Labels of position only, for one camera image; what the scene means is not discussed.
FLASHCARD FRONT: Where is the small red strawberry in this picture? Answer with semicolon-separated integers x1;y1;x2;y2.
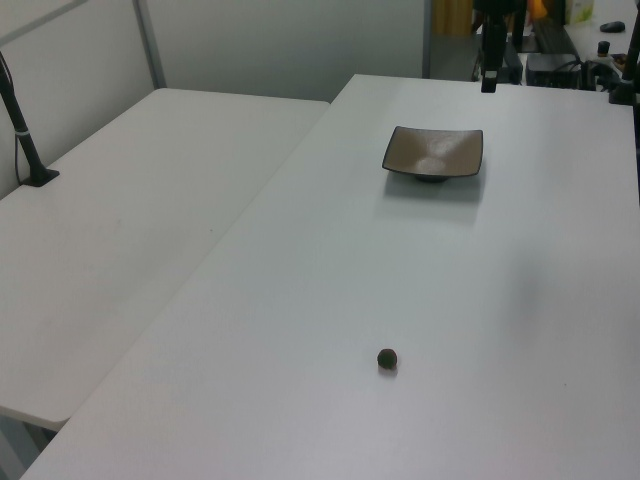
376;347;401;372

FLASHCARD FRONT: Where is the brown square ceramic plate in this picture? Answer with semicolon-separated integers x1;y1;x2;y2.
381;125;485;184

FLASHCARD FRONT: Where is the white side table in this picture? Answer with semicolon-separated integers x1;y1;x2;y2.
0;87;332;431

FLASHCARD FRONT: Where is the yellow brown cabinet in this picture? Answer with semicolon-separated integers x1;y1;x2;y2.
432;0;475;37

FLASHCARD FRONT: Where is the black equipment box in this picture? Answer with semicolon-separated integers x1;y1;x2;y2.
524;52;585;90

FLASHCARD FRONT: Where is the black clamp stand pole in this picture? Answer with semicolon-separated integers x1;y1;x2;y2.
606;0;640;107

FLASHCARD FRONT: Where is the green and white box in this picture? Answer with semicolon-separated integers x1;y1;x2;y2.
566;0;596;25

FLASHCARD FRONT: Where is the grey partition frame post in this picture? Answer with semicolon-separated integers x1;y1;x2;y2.
133;0;168;91

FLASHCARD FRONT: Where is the thin black upright post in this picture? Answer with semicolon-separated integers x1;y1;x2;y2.
508;0;527;54

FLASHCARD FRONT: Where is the black camera stand with white band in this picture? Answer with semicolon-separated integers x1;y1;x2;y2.
0;49;61;188

